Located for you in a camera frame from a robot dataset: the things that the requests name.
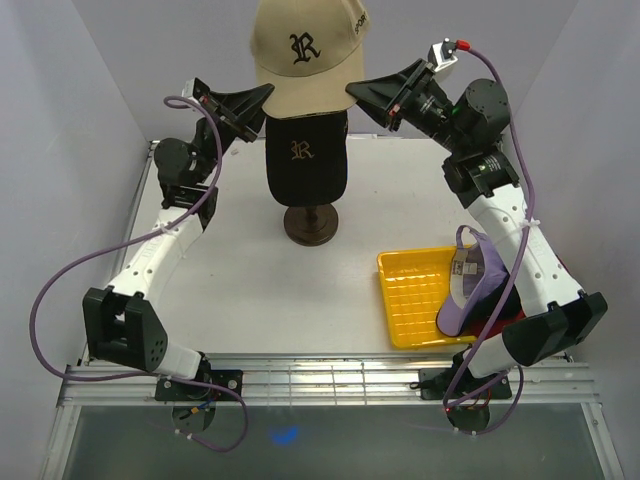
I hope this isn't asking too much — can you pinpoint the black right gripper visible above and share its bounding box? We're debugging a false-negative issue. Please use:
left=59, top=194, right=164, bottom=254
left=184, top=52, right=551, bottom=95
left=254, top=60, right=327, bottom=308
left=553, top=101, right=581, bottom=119
left=342, top=60, right=466, bottom=155

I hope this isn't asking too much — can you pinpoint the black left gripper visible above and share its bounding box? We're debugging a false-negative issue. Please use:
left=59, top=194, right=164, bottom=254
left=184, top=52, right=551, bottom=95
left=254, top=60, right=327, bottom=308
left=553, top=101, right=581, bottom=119
left=191, top=85, right=278, bottom=185

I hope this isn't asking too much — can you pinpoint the black cap gold letter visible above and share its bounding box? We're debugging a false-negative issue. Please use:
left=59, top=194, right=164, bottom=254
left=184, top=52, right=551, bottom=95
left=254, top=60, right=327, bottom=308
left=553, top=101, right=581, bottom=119
left=265, top=111, right=348, bottom=207

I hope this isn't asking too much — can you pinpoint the beige cap black letter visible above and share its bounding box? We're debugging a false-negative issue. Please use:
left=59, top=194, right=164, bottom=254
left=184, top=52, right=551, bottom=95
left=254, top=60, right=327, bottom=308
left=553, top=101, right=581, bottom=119
left=250, top=0, right=371, bottom=119

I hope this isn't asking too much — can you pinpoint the purple LA cap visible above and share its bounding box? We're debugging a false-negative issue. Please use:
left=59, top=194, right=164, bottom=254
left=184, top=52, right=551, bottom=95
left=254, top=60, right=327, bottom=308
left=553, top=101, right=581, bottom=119
left=436, top=225, right=508, bottom=337

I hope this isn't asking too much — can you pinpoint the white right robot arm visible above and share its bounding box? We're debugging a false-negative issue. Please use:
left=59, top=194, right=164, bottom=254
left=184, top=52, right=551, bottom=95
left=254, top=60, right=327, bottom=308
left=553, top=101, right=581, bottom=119
left=346, top=60, right=607, bottom=397

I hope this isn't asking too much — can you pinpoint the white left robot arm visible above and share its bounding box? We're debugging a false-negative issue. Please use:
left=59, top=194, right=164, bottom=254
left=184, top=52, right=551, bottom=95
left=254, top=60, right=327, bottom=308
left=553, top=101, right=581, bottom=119
left=82, top=78, right=275, bottom=400

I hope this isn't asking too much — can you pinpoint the dark wooden round stand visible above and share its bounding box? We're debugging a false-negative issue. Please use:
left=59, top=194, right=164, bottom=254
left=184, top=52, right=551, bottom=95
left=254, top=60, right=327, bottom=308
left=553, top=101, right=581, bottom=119
left=283, top=204, right=339, bottom=247

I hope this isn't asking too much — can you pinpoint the yellow plastic tray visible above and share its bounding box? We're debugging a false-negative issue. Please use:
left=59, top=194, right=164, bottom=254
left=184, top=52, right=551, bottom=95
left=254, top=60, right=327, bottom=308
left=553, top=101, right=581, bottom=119
left=377, top=246, right=475, bottom=350

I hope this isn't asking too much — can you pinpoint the red cap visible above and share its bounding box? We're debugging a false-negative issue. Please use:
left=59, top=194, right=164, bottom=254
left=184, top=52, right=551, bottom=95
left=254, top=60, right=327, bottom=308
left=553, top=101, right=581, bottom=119
left=468, top=310, right=526, bottom=338

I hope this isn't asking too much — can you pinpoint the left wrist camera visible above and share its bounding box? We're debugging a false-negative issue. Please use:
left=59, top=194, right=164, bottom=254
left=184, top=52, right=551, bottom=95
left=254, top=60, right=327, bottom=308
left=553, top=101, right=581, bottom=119
left=182, top=78, right=196, bottom=100

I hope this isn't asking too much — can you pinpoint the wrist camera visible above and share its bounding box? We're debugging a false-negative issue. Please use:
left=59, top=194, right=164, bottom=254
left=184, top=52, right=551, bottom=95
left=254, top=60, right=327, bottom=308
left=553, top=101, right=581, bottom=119
left=427, top=37, right=471, bottom=74
left=182, top=78, right=196, bottom=100

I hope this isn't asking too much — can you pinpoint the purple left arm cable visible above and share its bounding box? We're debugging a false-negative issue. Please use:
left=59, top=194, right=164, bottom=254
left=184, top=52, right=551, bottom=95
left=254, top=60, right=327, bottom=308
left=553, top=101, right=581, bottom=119
left=28, top=95, right=224, bottom=380

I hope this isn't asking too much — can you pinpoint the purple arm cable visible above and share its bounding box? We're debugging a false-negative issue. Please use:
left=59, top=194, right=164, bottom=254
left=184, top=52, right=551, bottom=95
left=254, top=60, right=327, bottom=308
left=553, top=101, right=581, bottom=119
left=442, top=47, right=539, bottom=414
left=28, top=95, right=224, bottom=380

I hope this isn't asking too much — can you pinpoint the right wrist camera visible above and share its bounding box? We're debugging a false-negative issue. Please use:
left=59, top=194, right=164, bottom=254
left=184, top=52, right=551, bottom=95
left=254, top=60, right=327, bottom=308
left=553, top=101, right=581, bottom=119
left=427, top=37, right=471, bottom=74

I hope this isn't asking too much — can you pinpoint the aluminium front rail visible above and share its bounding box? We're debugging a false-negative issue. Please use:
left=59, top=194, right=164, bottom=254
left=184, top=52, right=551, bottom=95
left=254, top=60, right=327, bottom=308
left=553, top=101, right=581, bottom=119
left=58, top=352, right=600, bottom=407

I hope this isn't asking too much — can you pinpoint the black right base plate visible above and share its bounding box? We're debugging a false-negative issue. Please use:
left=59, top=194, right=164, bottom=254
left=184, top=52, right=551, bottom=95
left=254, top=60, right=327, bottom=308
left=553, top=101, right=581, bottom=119
left=409, top=367, right=512, bottom=400

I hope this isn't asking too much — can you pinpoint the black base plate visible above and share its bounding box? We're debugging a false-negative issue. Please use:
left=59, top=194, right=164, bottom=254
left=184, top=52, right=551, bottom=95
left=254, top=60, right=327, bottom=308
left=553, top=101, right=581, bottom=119
left=155, top=368, right=244, bottom=402
left=409, top=367, right=512, bottom=400

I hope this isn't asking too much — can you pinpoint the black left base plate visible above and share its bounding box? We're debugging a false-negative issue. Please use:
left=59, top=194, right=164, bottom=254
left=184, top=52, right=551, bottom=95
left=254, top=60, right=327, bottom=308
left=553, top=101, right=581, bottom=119
left=155, top=368, right=244, bottom=402

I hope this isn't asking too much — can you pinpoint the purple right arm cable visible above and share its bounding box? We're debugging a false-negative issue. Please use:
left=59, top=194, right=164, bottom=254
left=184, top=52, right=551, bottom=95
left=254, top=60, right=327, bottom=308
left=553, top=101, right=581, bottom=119
left=442, top=47, right=539, bottom=414

